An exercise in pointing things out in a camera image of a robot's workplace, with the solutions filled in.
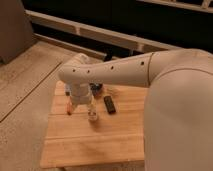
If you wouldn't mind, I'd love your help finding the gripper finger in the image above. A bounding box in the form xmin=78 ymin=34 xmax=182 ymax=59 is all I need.
xmin=86 ymin=103 xmax=95 ymax=112

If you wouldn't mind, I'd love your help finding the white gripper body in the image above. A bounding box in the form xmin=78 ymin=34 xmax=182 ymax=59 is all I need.
xmin=70 ymin=84 xmax=92 ymax=105

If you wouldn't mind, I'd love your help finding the orange-tipped gripper finger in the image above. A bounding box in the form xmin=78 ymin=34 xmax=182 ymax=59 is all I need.
xmin=67 ymin=101 xmax=73 ymax=115

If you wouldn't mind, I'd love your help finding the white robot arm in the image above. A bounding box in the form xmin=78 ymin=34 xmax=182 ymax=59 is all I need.
xmin=59 ymin=49 xmax=213 ymax=171

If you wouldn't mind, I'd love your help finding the clear plastic bottle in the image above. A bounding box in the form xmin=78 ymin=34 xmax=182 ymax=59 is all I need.
xmin=88 ymin=105 xmax=98 ymax=121

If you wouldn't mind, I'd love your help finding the dark round object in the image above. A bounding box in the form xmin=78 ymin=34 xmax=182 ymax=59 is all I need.
xmin=90 ymin=83 xmax=103 ymax=97

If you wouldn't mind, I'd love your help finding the black remote control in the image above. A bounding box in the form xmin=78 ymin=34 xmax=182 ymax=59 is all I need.
xmin=104 ymin=96 xmax=116 ymax=114

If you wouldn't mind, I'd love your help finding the wooden board table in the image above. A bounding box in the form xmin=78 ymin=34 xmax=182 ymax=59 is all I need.
xmin=40 ymin=82 xmax=147 ymax=169

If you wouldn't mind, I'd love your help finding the white metal railing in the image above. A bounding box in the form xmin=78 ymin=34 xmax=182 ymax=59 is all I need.
xmin=22 ymin=0 xmax=213 ymax=56

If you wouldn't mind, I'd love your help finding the grey cabinet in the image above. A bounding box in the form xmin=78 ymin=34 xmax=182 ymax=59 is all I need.
xmin=0 ymin=0 xmax=36 ymax=63

